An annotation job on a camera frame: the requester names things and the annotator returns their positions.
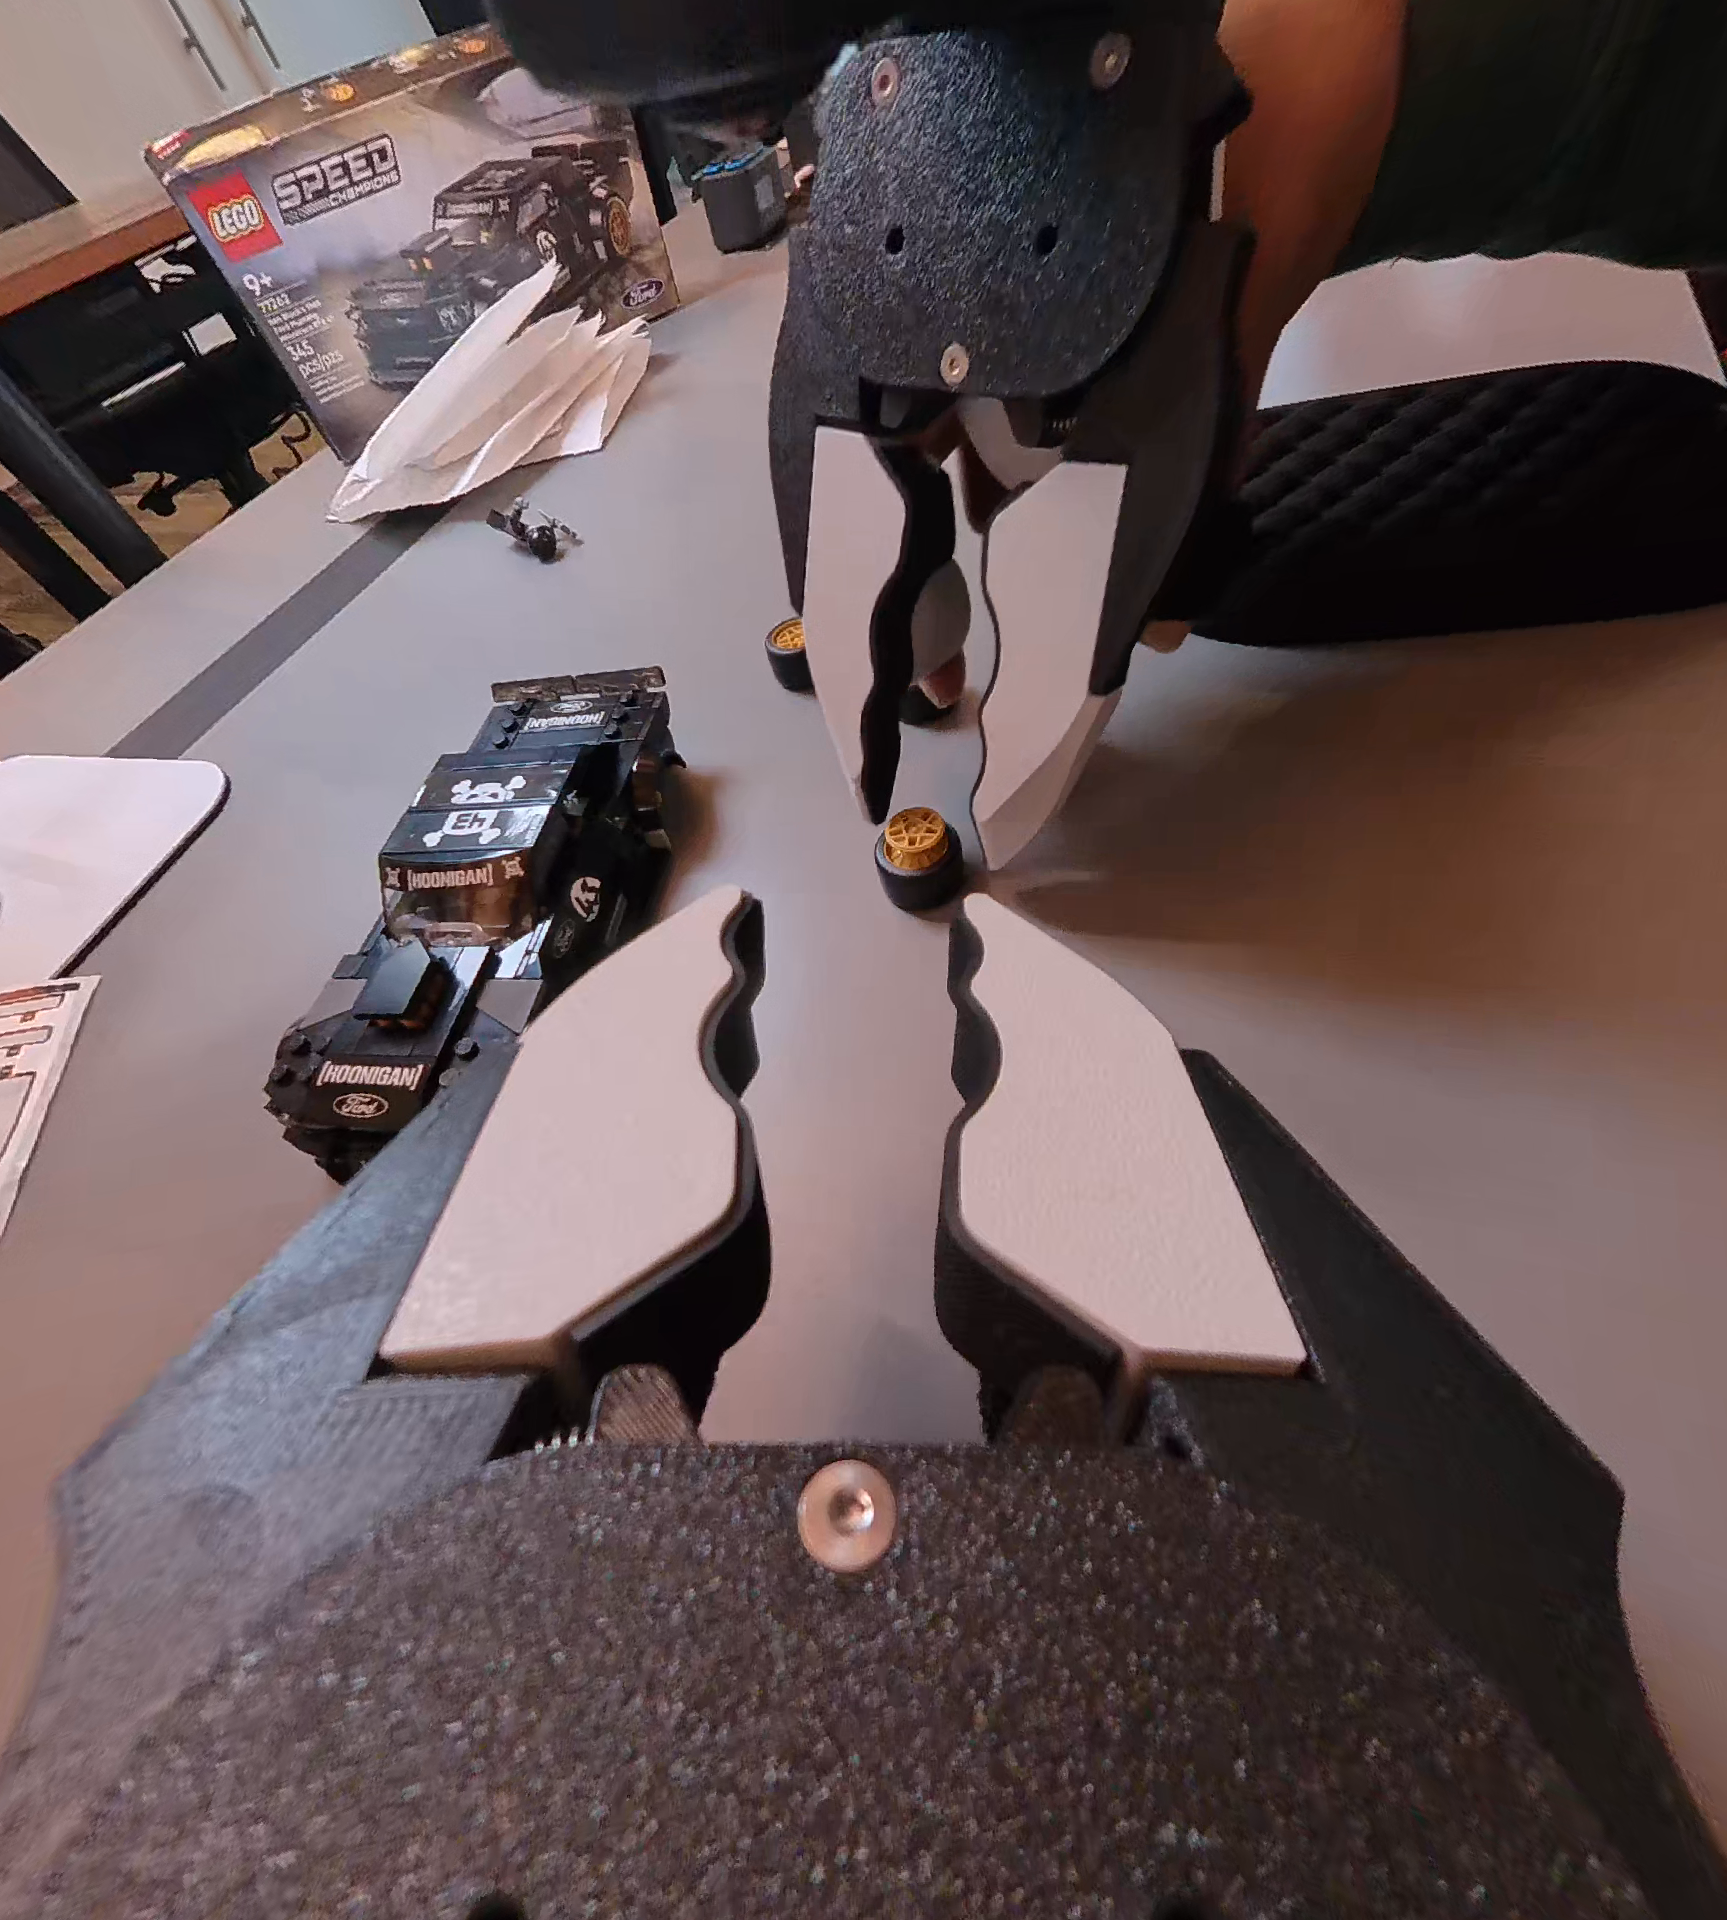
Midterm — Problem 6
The small black box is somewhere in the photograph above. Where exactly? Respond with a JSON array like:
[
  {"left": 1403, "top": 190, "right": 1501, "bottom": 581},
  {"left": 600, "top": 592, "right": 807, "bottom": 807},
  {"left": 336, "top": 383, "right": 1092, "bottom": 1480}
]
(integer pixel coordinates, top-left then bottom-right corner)
[{"left": 696, "top": 141, "right": 800, "bottom": 252}]

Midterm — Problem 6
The black lego car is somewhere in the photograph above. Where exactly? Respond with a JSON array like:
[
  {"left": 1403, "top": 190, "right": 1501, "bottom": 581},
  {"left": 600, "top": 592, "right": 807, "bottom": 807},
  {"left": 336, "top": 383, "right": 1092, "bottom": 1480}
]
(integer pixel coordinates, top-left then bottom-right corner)
[{"left": 265, "top": 668, "right": 690, "bottom": 1177}]

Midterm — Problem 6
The clear plastic parts bag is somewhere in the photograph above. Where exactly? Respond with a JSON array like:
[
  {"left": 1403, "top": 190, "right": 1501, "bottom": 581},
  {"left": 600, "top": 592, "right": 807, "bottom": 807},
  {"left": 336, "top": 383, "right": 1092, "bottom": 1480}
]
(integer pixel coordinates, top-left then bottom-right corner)
[{"left": 324, "top": 265, "right": 656, "bottom": 528}]

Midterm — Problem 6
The black lego set box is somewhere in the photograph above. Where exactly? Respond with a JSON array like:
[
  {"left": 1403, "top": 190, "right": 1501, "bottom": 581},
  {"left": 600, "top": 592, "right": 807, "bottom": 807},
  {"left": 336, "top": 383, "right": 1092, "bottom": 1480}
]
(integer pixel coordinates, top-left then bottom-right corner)
[{"left": 150, "top": 46, "right": 678, "bottom": 465}]

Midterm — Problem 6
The wooden office desk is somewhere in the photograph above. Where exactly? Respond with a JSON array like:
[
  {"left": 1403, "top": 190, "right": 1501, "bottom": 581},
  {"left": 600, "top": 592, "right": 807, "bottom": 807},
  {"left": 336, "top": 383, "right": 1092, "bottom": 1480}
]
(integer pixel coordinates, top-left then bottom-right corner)
[{"left": 0, "top": 186, "right": 189, "bottom": 337}]

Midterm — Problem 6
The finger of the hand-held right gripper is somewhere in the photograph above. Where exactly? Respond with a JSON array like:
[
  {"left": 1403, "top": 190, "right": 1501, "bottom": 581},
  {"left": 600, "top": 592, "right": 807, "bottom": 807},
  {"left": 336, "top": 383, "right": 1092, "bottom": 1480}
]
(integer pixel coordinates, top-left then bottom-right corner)
[
  {"left": 969, "top": 449, "right": 1140, "bottom": 873},
  {"left": 803, "top": 429, "right": 962, "bottom": 817}
]

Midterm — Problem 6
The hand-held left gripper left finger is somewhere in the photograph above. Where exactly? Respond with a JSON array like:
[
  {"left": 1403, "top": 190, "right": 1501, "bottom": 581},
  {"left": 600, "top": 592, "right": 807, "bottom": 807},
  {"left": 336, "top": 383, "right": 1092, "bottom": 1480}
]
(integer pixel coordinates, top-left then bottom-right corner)
[{"left": 376, "top": 886, "right": 774, "bottom": 1412}]

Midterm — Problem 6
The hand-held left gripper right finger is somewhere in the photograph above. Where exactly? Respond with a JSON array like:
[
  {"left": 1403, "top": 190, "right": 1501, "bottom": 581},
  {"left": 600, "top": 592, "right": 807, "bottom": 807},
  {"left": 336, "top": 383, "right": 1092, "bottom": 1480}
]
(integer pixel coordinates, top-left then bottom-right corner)
[{"left": 931, "top": 896, "right": 1309, "bottom": 1434}]

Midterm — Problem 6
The black dimpled wrist rest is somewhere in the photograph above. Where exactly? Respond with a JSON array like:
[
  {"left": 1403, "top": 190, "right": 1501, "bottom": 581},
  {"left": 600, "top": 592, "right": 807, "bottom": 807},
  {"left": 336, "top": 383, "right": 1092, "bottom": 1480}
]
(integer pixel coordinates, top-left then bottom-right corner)
[{"left": 1179, "top": 361, "right": 1727, "bottom": 653}]

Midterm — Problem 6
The white booklet stand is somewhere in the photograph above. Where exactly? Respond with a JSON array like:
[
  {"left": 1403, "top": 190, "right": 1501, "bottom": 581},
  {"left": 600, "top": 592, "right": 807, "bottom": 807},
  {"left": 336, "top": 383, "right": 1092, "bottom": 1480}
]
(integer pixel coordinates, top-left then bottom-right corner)
[{"left": 0, "top": 752, "right": 228, "bottom": 1008}]

